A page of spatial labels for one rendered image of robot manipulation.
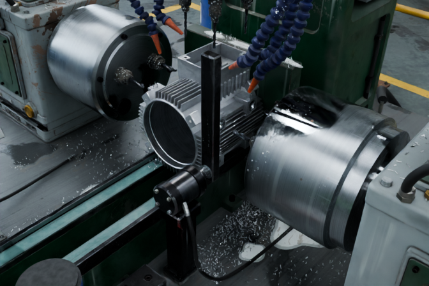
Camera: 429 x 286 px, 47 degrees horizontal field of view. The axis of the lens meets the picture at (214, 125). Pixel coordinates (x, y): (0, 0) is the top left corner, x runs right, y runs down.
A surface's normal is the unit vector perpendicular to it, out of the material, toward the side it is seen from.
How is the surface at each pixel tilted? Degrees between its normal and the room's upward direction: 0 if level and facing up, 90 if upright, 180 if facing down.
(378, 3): 3
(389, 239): 89
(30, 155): 0
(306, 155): 47
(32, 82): 89
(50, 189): 0
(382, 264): 89
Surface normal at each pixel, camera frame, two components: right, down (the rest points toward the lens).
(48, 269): 0.02, -0.83
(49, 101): 0.75, 0.38
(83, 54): -0.52, -0.15
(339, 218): -0.65, 0.32
